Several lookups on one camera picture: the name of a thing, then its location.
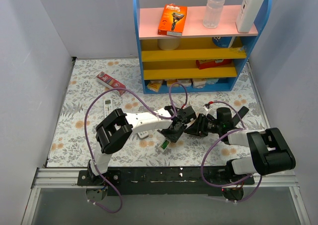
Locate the yellow sponge pack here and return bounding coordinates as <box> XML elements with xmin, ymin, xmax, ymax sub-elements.
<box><xmin>147</xmin><ymin>79</ymin><xmax>163</xmax><ymax>92</ymax></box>

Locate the large white remote control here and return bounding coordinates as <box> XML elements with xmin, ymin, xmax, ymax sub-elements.
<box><xmin>103</xmin><ymin>99</ymin><xmax>113</xmax><ymax>118</ymax></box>

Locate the orange razor box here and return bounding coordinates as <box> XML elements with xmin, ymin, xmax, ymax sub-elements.
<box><xmin>158</xmin><ymin>4</ymin><xmax>187</xmax><ymax>37</ymax></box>

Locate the white slim remote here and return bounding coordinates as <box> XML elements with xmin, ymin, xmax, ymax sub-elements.
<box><xmin>156</xmin><ymin>138</ymin><xmax>171</xmax><ymax>153</ymax></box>

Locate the black slim remote control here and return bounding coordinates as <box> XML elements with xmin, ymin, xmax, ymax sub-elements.
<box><xmin>232</xmin><ymin>106</ymin><xmax>249</xmax><ymax>126</ymax></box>

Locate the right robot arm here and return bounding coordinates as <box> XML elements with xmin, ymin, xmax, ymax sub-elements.
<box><xmin>185</xmin><ymin>107</ymin><xmax>296</xmax><ymax>184</ymax></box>

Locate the blue yellow wooden shelf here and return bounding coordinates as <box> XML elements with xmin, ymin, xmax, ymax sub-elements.
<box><xmin>133</xmin><ymin>0</ymin><xmax>272</xmax><ymax>94</ymax></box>

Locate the small white remote control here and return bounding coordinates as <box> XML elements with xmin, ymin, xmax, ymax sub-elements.
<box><xmin>137</xmin><ymin>131</ymin><xmax>149</xmax><ymax>140</ymax></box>

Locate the clear plastic bottle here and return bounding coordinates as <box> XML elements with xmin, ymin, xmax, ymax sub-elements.
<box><xmin>203</xmin><ymin>0</ymin><xmax>225</xmax><ymax>29</ymax></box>

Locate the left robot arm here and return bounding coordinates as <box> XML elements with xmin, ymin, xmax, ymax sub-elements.
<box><xmin>88</xmin><ymin>106</ymin><xmax>197</xmax><ymax>185</ymax></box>

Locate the red snack box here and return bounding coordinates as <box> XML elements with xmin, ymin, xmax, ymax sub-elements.
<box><xmin>196</xmin><ymin>59</ymin><xmax>232</xmax><ymax>70</ymax></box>

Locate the red white toothpaste box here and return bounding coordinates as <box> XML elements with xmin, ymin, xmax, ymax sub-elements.
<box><xmin>96</xmin><ymin>72</ymin><xmax>126</xmax><ymax>96</ymax></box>

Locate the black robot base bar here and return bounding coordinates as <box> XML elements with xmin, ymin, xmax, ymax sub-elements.
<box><xmin>77</xmin><ymin>166</ymin><xmax>244</xmax><ymax>196</ymax></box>

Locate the blue paper cup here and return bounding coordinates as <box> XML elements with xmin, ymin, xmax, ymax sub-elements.
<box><xmin>212</xmin><ymin>36</ymin><xmax>236</xmax><ymax>48</ymax></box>

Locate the green battery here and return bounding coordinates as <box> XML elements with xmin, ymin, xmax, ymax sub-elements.
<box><xmin>159</xmin><ymin>140</ymin><xmax>170</xmax><ymax>151</ymax></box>

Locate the white plastic bottle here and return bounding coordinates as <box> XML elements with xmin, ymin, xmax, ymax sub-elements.
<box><xmin>236</xmin><ymin>0</ymin><xmax>264</xmax><ymax>33</ymax></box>

